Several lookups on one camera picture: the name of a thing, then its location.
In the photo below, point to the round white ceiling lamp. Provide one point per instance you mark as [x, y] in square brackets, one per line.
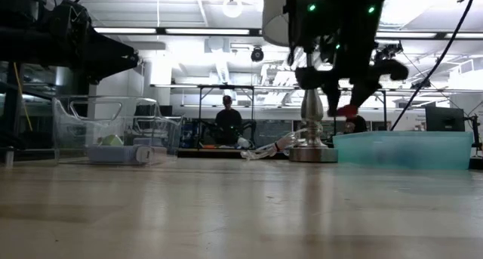
[232, 7]

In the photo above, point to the purple wall charger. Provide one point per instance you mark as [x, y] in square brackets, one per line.
[151, 153]

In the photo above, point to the green plastic tray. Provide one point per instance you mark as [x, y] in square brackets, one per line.
[403, 149]

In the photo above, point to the clear plastic bag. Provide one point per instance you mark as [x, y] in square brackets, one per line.
[268, 149]

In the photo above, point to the red digital clock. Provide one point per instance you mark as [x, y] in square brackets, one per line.
[347, 110]

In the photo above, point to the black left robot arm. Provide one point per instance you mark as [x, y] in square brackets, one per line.
[30, 36]

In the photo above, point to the round black ceiling camera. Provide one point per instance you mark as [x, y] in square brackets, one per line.
[257, 54]

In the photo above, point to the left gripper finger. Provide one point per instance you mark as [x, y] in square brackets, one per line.
[117, 70]
[111, 47]

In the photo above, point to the clear plastic tray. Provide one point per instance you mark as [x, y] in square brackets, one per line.
[75, 119]

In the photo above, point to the yellow pole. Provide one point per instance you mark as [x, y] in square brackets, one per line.
[20, 96]

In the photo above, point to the white shade table lamp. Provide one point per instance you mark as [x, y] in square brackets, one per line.
[312, 115]

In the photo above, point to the person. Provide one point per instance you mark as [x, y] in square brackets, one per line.
[228, 121]
[355, 124]

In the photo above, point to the black frame workbench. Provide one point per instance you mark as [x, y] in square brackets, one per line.
[383, 100]
[226, 87]

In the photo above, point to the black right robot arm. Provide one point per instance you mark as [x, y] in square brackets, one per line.
[339, 17]

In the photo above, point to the green charger white plug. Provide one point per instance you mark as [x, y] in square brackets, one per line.
[110, 140]

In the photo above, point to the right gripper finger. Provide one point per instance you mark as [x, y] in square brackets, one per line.
[364, 94]
[334, 98]

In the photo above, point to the dark monitor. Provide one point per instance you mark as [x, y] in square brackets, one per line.
[444, 118]

